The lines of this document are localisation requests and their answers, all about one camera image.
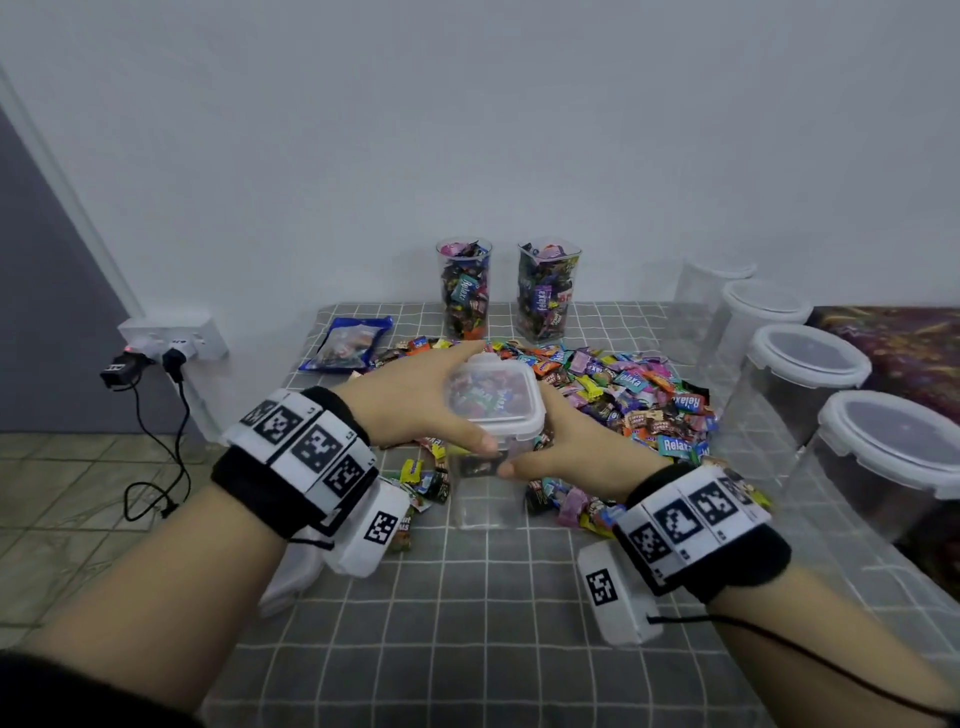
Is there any person's right hand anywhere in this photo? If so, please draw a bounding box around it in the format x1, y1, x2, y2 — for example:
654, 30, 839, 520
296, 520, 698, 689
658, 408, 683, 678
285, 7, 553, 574
495, 375, 677, 504

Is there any person's left hand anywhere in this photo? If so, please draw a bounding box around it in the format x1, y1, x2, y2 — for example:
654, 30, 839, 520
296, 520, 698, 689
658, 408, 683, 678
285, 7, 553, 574
337, 340, 504, 456

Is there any pile of colourful candies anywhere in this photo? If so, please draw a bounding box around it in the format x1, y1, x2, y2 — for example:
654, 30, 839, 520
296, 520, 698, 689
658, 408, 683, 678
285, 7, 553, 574
367, 337, 774, 549

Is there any tall transparent plastic jar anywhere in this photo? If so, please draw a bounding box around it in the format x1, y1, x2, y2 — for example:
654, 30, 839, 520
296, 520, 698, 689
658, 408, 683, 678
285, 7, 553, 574
436, 238, 494, 341

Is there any small transparent plastic jar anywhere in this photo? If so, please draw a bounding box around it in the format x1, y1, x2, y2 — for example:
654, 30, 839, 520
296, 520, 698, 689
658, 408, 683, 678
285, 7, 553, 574
516, 240, 582, 344
447, 435, 545, 531
670, 258, 756, 354

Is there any person's right forearm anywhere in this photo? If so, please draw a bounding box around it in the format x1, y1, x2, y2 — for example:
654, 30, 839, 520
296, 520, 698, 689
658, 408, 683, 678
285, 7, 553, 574
705, 562, 960, 728

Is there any person's left forearm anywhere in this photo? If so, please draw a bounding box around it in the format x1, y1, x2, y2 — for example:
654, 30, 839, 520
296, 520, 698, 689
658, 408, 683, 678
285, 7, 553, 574
22, 480, 294, 714

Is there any blue snack packet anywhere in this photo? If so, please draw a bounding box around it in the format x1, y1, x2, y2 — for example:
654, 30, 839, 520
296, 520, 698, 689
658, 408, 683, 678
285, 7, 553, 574
297, 316, 395, 374

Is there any black marker-tagged right wristband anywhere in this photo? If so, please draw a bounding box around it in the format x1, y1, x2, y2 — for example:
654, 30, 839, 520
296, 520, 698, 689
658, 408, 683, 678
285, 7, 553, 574
612, 460, 792, 605

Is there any black marker-tagged wristband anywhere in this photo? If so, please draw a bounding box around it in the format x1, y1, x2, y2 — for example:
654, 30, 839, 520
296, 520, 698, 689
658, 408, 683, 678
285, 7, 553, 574
612, 460, 792, 605
211, 387, 377, 545

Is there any black marker-tagged left wristband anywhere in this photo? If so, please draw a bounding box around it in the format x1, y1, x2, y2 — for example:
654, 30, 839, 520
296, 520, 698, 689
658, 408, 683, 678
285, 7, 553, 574
211, 387, 377, 545

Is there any black power plug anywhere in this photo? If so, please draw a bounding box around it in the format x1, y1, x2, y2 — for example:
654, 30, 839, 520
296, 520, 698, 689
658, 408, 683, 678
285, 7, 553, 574
99, 348, 189, 395

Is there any dark patterned cloth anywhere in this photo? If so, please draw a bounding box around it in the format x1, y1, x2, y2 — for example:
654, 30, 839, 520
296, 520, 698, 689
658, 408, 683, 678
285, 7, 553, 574
810, 307, 960, 422

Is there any grey door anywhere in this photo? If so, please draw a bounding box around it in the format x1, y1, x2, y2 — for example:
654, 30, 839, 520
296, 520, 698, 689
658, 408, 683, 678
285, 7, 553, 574
0, 112, 144, 437

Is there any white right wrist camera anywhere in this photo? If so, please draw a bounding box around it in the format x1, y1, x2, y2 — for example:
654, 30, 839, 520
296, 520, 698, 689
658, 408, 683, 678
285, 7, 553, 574
577, 537, 665, 647

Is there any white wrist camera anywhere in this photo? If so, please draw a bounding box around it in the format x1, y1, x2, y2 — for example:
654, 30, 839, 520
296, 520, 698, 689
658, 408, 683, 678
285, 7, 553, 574
577, 537, 665, 647
327, 480, 413, 579

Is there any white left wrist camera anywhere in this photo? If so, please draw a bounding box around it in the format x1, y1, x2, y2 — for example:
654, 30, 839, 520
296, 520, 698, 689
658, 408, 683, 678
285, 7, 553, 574
327, 480, 413, 579

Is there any white wall socket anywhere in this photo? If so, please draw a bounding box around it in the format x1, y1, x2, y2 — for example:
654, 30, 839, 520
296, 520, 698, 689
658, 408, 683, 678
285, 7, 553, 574
117, 315, 230, 363

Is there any black power cable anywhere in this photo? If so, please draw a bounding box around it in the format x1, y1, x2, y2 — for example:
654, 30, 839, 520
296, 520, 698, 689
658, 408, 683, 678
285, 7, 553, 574
120, 367, 194, 524

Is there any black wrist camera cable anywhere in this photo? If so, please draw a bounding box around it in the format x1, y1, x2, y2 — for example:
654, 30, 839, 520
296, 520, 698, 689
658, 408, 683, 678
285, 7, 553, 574
645, 607, 960, 722

